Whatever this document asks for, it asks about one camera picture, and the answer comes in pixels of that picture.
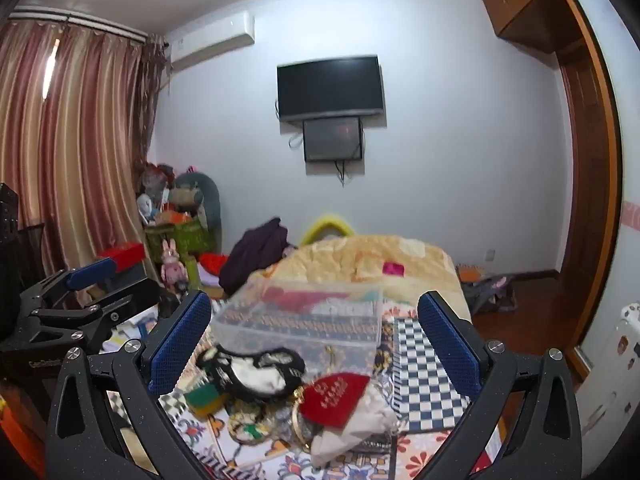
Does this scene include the red cloth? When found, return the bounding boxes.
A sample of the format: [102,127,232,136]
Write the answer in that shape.
[198,253,232,277]

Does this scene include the pink rabbit plush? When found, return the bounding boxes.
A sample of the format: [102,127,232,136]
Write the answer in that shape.
[160,238,188,292]

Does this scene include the green knitted cloth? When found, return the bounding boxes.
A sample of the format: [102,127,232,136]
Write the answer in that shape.
[183,381,231,417]

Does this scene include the brown wooden door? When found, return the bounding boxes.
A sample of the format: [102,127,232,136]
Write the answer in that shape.
[556,40,611,348]

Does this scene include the white curtain rail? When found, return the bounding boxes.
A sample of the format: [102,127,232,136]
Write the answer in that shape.
[9,6,150,42]

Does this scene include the striped pink curtain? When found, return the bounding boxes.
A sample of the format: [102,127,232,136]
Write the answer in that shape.
[0,15,168,283]

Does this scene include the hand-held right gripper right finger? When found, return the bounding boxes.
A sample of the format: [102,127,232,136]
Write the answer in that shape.
[415,290,583,480]

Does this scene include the small black wall monitor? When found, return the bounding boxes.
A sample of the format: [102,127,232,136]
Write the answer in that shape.
[302,116,364,163]

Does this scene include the black wall television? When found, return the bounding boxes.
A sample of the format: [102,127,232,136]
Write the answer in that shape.
[277,55,386,123]

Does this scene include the white cloth bag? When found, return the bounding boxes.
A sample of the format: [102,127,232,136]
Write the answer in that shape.
[309,384,402,467]

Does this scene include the pink cloth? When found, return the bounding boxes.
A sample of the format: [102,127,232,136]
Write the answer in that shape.
[259,289,322,312]

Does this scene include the wooden overhead cabinet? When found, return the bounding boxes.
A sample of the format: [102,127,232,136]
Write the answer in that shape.
[481,0,592,54]

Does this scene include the white wardrobe sliding door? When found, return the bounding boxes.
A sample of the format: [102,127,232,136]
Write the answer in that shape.
[562,0,640,361]

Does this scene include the gold bangle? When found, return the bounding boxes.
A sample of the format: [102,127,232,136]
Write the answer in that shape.
[291,391,315,454]

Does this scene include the patterned bed sheet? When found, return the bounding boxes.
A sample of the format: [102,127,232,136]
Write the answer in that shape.
[100,300,507,480]

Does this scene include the clutter of bags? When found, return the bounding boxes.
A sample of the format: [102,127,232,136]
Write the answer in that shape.
[135,161,177,227]

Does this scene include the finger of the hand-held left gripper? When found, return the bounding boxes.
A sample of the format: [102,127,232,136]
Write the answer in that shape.
[19,257,118,312]
[29,277,173,359]

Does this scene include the dark purple clothing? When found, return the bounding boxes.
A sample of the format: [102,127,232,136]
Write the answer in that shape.
[218,217,292,297]

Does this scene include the pile of papers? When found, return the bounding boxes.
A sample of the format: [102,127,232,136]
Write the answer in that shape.
[100,307,162,357]

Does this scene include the yellow quilted blanket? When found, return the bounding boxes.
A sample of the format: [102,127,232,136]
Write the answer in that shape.
[250,234,474,328]

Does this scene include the red pouch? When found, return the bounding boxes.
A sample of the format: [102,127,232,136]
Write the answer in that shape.
[298,372,371,431]

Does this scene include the white air conditioner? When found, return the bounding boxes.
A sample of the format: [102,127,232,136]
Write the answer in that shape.
[167,11,256,72]

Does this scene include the clear plastic box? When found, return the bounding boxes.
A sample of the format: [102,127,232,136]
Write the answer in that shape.
[211,280,386,362]

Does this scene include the white stickered appliance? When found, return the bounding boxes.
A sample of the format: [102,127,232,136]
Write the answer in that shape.
[580,301,640,463]

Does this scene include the green storage box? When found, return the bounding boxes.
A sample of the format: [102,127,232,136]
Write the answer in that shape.
[144,219,219,262]

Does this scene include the grey plush pillow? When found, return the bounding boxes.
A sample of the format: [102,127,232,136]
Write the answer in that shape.
[169,170,222,252]

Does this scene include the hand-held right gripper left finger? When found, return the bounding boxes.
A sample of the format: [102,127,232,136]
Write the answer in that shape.
[45,290,221,480]

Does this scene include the grey purple bag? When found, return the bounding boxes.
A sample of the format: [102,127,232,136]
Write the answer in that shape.
[460,272,519,314]

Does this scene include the red box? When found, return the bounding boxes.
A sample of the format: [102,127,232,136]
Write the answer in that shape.
[97,242,147,274]

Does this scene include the floral scrunchie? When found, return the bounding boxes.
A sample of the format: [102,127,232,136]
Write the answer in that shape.
[227,399,301,447]

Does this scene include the grey mesh pouch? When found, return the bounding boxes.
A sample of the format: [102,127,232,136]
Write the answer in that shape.
[350,432,397,457]

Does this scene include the yellow curved tube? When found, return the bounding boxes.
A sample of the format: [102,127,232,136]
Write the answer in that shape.
[301,213,357,247]

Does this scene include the light purple cloth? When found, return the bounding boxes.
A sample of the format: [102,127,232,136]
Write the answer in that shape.
[197,261,222,289]

